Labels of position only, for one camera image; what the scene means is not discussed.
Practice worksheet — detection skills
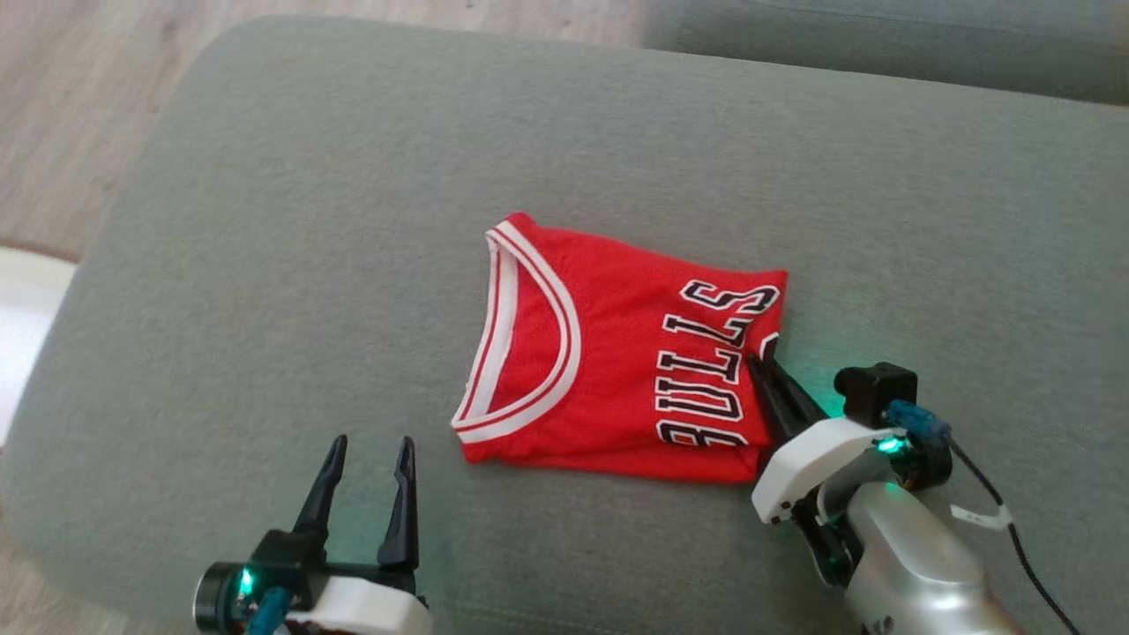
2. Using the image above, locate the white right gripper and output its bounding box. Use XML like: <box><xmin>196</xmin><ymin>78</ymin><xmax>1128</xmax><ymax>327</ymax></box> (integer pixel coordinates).
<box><xmin>745</xmin><ymin>339</ymin><xmax>910</xmax><ymax>527</ymax></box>

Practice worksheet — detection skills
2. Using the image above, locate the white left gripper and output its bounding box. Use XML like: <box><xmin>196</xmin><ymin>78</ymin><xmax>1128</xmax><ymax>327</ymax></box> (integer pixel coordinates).
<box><xmin>293</xmin><ymin>434</ymin><xmax>434</xmax><ymax>635</ymax></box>

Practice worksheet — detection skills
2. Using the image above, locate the red Bulls basketball jersey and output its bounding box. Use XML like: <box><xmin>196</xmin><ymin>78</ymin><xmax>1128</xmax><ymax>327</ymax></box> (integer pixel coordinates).
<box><xmin>450</xmin><ymin>211</ymin><xmax>789</xmax><ymax>485</ymax></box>

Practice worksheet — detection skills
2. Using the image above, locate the grey fabric sofa seat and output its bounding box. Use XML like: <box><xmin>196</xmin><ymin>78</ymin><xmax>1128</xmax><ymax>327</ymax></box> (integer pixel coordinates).
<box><xmin>0</xmin><ymin>15</ymin><xmax>1129</xmax><ymax>635</ymax></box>

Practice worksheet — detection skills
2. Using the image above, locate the grey sofa cushion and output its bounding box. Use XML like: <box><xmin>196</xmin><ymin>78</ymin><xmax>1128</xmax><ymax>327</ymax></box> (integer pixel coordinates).
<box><xmin>642</xmin><ymin>0</ymin><xmax>1129</xmax><ymax>108</ymax></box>

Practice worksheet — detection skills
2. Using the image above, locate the white floor mat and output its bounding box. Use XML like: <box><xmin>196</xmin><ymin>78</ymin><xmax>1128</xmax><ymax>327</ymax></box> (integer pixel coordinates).
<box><xmin>0</xmin><ymin>245</ymin><xmax>79</xmax><ymax>446</ymax></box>

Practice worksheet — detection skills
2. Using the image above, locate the white cable tag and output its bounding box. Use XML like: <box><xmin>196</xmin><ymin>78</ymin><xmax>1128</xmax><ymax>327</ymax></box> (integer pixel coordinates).
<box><xmin>949</xmin><ymin>504</ymin><xmax>1013</xmax><ymax>533</ymax></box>

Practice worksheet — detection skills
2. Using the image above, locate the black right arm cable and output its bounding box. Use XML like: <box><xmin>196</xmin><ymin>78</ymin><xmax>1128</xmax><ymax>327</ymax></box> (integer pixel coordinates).
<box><xmin>947</xmin><ymin>439</ymin><xmax>1083</xmax><ymax>635</ymax></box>

